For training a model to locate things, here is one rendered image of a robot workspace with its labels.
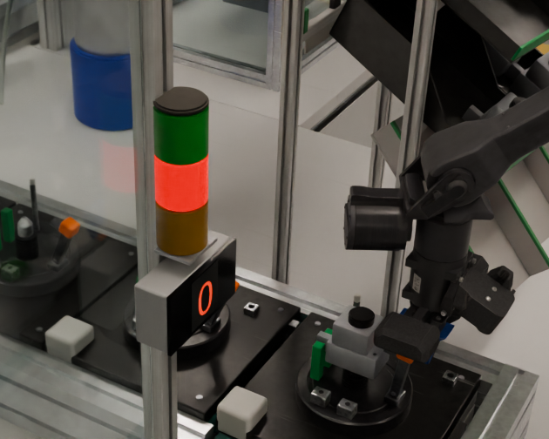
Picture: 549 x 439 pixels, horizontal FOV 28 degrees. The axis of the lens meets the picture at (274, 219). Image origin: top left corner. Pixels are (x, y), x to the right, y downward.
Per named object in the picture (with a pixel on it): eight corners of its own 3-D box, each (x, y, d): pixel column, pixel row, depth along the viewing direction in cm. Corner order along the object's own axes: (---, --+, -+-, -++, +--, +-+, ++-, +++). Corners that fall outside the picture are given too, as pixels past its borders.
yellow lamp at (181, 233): (217, 237, 107) (218, 194, 104) (189, 262, 103) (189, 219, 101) (174, 221, 109) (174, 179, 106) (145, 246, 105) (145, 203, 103)
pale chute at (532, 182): (561, 226, 162) (585, 215, 158) (518, 263, 153) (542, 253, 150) (464, 63, 161) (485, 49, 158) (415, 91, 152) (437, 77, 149)
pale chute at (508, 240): (529, 276, 151) (554, 266, 147) (481, 320, 142) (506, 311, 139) (424, 101, 150) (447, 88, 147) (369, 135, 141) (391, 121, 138)
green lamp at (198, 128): (219, 148, 101) (219, 100, 99) (189, 171, 98) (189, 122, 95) (173, 133, 103) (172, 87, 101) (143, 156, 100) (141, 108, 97)
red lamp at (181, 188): (218, 193, 104) (219, 149, 102) (189, 218, 101) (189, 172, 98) (174, 178, 106) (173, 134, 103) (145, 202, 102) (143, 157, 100)
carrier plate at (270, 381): (479, 386, 137) (482, 373, 136) (403, 513, 119) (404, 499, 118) (310, 322, 146) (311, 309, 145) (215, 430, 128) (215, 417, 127)
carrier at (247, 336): (300, 319, 147) (305, 241, 140) (204, 426, 129) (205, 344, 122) (151, 263, 156) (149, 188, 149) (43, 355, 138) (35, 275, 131)
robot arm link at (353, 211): (465, 135, 112) (349, 131, 112) (477, 175, 105) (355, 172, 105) (452, 227, 118) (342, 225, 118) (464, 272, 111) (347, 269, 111)
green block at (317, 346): (322, 375, 131) (325, 343, 128) (318, 381, 130) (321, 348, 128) (314, 372, 132) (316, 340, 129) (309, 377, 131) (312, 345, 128)
